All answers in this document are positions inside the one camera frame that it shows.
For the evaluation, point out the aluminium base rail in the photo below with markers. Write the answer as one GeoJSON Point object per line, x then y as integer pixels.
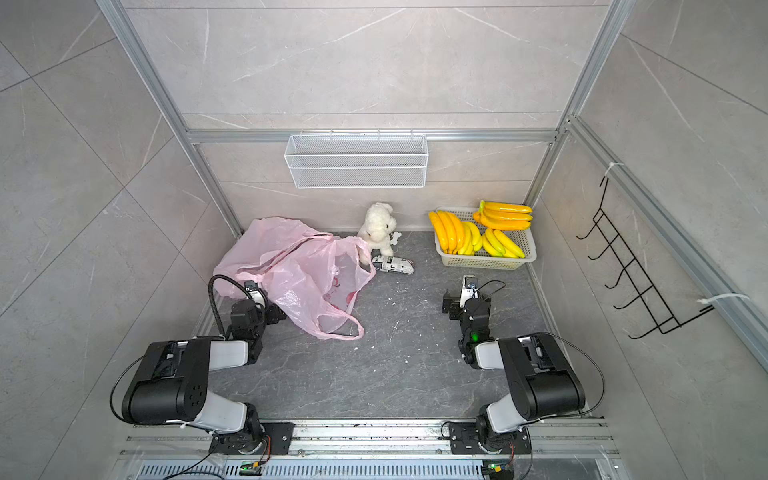
{"type": "Point", "coordinates": [377, 449]}

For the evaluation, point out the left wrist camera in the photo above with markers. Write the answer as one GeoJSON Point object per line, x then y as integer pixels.
{"type": "Point", "coordinates": [256, 293]}

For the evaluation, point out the orange-yellow banana bunch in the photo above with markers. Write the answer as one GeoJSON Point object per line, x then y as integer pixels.
{"type": "Point", "coordinates": [449, 231]}

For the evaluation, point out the yellow-green banana bunch right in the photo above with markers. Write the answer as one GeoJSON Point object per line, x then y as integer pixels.
{"type": "Point", "coordinates": [497, 243]}

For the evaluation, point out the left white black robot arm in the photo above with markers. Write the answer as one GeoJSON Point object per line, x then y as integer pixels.
{"type": "Point", "coordinates": [170, 386]}

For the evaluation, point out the yellow-green banana bunch left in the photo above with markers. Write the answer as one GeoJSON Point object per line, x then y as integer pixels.
{"type": "Point", "coordinates": [471, 239]}

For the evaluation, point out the plain pink plastic bag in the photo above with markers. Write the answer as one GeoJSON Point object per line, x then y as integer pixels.
{"type": "Point", "coordinates": [264, 252]}

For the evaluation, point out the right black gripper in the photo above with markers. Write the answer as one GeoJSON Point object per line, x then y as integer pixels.
{"type": "Point", "coordinates": [453, 303]}

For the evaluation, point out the black wire hook rack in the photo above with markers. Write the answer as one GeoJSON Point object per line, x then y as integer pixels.
{"type": "Point", "coordinates": [634, 274]}

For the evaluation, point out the yellow-green banana bunch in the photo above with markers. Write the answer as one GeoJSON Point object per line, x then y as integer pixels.
{"type": "Point", "coordinates": [471, 239]}
{"type": "Point", "coordinates": [497, 243]}

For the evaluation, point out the pink plastic bag with print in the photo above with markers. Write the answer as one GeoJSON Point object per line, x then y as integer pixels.
{"type": "Point", "coordinates": [331, 318]}

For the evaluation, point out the white plastic basket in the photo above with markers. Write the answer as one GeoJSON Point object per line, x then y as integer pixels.
{"type": "Point", "coordinates": [482, 259]}

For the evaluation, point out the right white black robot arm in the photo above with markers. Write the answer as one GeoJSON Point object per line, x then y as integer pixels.
{"type": "Point", "coordinates": [541, 382]}

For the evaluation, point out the white plush toy dog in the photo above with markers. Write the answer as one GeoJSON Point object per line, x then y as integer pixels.
{"type": "Point", "coordinates": [379, 229]}

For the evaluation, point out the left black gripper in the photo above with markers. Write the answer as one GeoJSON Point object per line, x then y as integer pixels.
{"type": "Point", "coordinates": [271, 311]}

